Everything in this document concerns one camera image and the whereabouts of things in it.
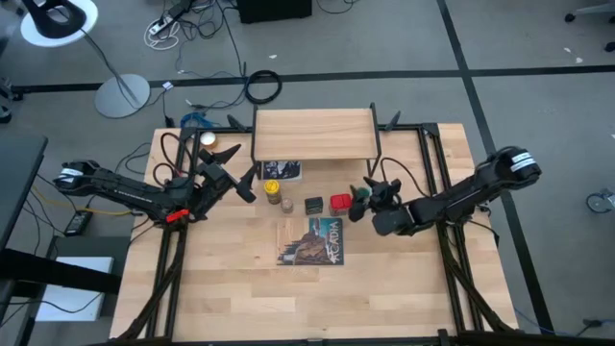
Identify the black aluminium table frame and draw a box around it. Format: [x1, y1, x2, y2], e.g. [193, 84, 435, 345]
[112, 109, 523, 346]

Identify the white coiled cable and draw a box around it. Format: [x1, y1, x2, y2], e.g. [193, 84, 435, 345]
[142, 18, 183, 53]

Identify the black desk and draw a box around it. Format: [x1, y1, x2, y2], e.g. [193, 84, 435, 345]
[0, 134, 50, 252]

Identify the Acadia national park picture board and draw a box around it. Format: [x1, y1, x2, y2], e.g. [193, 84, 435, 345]
[276, 216, 346, 267]

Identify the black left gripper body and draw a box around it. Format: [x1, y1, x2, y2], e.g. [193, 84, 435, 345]
[184, 148, 242, 218]

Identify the caster wheel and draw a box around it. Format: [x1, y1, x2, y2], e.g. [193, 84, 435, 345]
[585, 188, 615, 215]

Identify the black beam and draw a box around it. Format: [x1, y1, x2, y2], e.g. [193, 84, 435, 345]
[0, 246, 122, 296]

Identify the blue cable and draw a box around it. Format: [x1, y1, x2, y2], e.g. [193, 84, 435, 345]
[179, 111, 209, 131]

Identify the floor lamp with round base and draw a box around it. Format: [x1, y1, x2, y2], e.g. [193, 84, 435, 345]
[19, 0, 152, 120]

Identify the yellow cable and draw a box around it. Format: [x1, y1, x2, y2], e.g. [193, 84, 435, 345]
[31, 185, 135, 218]

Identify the coiled black cable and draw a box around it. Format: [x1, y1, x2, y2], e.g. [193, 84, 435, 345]
[243, 68, 284, 106]

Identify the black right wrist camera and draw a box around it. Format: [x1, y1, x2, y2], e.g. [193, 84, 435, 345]
[377, 181, 403, 201]

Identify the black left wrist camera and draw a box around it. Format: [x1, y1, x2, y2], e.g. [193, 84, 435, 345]
[196, 161, 233, 186]

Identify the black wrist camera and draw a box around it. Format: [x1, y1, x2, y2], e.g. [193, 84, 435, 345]
[196, 161, 233, 186]
[377, 181, 403, 201]

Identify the office chair base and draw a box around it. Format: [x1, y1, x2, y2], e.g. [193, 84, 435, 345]
[563, 0, 615, 54]

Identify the dark green spice tin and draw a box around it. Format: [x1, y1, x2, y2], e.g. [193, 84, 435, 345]
[304, 195, 325, 216]

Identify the black power adapter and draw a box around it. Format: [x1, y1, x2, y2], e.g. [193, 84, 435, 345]
[62, 209, 94, 238]

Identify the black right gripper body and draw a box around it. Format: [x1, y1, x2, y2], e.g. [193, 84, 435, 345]
[367, 178, 406, 217]

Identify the black box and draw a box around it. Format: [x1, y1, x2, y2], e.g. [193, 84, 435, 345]
[235, 0, 314, 25]

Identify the wooden shelf with black frame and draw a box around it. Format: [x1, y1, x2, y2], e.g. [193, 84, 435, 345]
[250, 101, 383, 180]

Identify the red-lid spice tin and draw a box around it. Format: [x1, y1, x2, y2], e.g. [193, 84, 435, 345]
[328, 192, 354, 218]

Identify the yellow-lid spice jar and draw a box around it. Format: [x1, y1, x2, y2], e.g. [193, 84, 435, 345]
[262, 178, 283, 207]

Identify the white power strip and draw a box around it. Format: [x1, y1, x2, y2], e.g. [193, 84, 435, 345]
[148, 13, 175, 37]

